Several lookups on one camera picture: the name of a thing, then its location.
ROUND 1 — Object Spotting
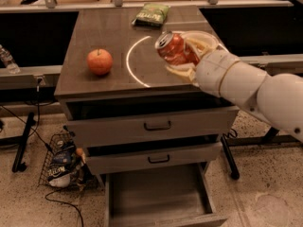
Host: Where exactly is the black table leg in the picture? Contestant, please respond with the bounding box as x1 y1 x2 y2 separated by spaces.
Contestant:
221 135 240 180
12 113 35 173

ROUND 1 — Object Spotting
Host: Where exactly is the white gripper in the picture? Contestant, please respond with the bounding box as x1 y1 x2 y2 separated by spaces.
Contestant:
166 38 240 97

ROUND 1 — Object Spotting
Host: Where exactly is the red apple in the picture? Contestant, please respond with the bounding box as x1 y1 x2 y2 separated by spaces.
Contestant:
86 49 114 76

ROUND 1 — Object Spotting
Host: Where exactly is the black floor cable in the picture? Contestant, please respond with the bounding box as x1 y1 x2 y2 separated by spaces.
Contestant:
45 189 85 227

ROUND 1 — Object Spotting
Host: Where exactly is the middle grey drawer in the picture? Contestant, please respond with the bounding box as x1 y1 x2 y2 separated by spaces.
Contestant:
86 142 222 175

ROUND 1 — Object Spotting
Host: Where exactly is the blue chip bag in basket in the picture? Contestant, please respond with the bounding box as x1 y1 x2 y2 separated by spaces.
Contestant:
46 151 73 188

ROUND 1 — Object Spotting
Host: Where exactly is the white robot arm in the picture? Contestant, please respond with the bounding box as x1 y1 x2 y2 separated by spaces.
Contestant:
165 41 303 142

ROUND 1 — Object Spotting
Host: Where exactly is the grey wooden drawer cabinet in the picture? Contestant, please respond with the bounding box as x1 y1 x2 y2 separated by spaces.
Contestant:
54 5 248 187

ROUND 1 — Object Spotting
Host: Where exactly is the bottom grey open drawer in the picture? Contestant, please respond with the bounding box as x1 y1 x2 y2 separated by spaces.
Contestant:
104 164 227 227

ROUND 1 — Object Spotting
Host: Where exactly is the clear plastic water bottle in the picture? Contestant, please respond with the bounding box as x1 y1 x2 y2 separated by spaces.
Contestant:
0 44 21 74

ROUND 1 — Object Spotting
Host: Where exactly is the top grey drawer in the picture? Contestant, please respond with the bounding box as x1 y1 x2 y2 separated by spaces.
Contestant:
67 106 239 147

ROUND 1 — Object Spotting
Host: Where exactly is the black wire basket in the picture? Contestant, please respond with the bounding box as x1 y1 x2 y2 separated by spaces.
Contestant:
39 133 96 188

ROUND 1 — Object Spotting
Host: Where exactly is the red coke can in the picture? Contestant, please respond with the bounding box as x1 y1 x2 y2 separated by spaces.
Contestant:
154 31 200 65

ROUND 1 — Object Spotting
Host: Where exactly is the green chip bag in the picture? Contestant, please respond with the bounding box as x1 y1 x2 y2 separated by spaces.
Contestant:
132 3 169 27

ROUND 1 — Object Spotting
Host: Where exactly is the black table leg left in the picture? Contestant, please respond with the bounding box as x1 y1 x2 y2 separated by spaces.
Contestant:
12 113 35 173

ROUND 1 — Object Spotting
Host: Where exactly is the white bowl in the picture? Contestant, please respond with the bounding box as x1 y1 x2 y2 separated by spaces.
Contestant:
181 30 219 50

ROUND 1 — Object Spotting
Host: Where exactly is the black table leg right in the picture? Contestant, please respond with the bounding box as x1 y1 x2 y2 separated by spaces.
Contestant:
221 135 240 180

